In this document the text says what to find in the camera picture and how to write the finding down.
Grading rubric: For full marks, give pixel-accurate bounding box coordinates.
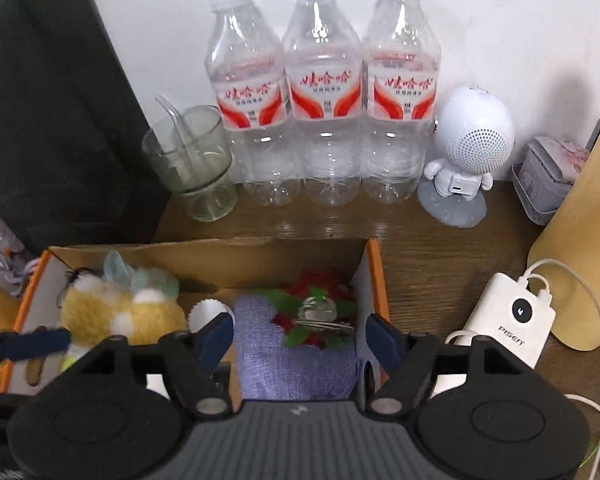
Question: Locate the purple woven drawstring pouch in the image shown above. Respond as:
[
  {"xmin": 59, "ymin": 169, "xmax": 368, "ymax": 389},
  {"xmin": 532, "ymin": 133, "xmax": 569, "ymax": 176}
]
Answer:
[{"xmin": 234, "ymin": 294, "xmax": 362, "ymax": 401}]

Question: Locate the clear plastic bag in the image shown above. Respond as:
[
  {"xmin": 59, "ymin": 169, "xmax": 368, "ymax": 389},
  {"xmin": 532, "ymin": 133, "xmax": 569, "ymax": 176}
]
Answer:
[{"xmin": 102, "ymin": 250, "xmax": 180, "ymax": 299}]

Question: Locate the white scalloped bottle cap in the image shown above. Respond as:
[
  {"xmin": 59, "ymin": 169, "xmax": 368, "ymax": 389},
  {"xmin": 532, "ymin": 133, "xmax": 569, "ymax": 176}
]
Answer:
[{"xmin": 187, "ymin": 298, "xmax": 235, "ymax": 333}]

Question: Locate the orange cardboard box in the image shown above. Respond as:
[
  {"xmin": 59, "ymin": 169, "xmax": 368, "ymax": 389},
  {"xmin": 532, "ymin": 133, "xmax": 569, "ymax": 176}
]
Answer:
[{"xmin": 0, "ymin": 236, "xmax": 391, "ymax": 399}]

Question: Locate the yellow plush toy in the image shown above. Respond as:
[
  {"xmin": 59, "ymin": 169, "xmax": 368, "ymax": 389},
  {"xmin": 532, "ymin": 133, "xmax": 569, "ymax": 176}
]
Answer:
[{"xmin": 60, "ymin": 273, "xmax": 188, "ymax": 348}]

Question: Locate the white power bank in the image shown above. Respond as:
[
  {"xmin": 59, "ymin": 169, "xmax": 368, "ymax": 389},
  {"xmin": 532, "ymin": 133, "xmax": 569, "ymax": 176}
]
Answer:
[{"xmin": 429, "ymin": 271, "xmax": 557, "ymax": 401}]

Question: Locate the red green artificial flower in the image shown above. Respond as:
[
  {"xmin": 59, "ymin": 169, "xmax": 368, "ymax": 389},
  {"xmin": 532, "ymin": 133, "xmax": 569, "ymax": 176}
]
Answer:
[{"xmin": 257, "ymin": 270, "xmax": 358, "ymax": 350}]

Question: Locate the black paper shopping bag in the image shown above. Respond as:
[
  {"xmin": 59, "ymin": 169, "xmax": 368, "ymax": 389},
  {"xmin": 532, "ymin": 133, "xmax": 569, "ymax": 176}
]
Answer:
[{"xmin": 0, "ymin": 0, "xmax": 169, "ymax": 254}]

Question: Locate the clear glass cup with straw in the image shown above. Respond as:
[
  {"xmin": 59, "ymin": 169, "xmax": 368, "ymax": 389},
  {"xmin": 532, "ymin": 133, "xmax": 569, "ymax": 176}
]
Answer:
[{"xmin": 142, "ymin": 94, "xmax": 237, "ymax": 222}]

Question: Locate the yellow thermos jug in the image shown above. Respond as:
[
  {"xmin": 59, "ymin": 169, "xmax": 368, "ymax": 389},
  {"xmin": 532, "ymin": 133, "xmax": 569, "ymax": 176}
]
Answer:
[{"xmin": 528, "ymin": 135, "xmax": 600, "ymax": 351}]

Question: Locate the grey storage tin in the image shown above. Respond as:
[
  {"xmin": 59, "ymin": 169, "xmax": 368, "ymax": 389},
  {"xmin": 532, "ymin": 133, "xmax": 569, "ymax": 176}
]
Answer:
[{"xmin": 512, "ymin": 136, "xmax": 590, "ymax": 226}]

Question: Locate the white astronaut speaker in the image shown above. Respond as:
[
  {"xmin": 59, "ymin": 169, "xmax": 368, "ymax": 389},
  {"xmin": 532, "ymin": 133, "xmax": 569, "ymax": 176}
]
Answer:
[{"xmin": 417, "ymin": 87, "xmax": 516, "ymax": 229}]

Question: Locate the left clear water bottle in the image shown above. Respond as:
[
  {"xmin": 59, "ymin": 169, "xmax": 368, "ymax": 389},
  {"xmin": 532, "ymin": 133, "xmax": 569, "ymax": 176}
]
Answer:
[{"xmin": 204, "ymin": 0, "xmax": 301, "ymax": 206}]

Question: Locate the clear water bottle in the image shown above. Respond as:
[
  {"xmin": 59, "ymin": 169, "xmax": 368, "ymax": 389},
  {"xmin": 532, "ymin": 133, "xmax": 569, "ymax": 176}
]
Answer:
[
  {"xmin": 282, "ymin": 0, "xmax": 363, "ymax": 207},
  {"xmin": 362, "ymin": 0, "xmax": 442, "ymax": 204},
  {"xmin": 204, "ymin": 0, "xmax": 301, "ymax": 206}
]

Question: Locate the right clear water bottle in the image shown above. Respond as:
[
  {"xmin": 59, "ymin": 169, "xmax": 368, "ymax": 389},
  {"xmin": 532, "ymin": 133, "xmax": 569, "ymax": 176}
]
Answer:
[{"xmin": 362, "ymin": 0, "xmax": 442, "ymax": 204}]

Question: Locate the middle clear water bottle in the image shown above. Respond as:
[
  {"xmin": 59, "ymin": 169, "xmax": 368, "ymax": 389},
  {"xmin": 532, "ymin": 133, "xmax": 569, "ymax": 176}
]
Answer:
[{"xmin": 282, "ymin": 0, "xmax": 363, "ymax": 207}]

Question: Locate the glass ball keychain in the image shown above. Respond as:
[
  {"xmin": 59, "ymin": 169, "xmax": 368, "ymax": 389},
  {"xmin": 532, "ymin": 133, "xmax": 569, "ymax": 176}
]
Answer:
[{"xmin": 294, "ymin": 297, "xmax": 354, "ymax": 334}]

